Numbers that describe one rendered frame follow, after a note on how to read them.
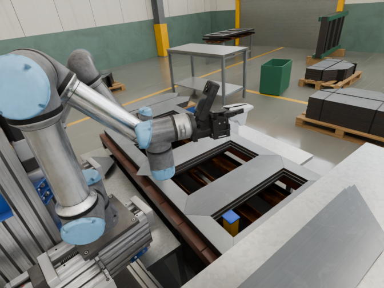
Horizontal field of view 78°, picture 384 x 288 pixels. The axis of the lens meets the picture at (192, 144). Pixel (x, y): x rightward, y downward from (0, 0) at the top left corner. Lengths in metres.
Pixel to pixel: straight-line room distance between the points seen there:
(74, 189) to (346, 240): 0.82
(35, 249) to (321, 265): 1.00
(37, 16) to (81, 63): 7.12
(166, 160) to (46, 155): 0.30
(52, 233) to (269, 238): 0.83
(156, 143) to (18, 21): 7.67
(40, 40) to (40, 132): 7.68
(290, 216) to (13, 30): 7.87
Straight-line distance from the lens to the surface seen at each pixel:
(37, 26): 8.28
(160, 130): 0.64
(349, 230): 0.96
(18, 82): 0.57
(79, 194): 0.72
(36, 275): 1.06
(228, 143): 1.72
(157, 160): 0.68
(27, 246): 1.14
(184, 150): 1.63
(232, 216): 1.14
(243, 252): 0.84
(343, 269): 0.85
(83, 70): 1.19
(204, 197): 1.26
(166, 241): 1.35
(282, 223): 0.93
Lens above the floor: 1.75
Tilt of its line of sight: 31 degrees down
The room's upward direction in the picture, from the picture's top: 5 degrees counter-clockwise
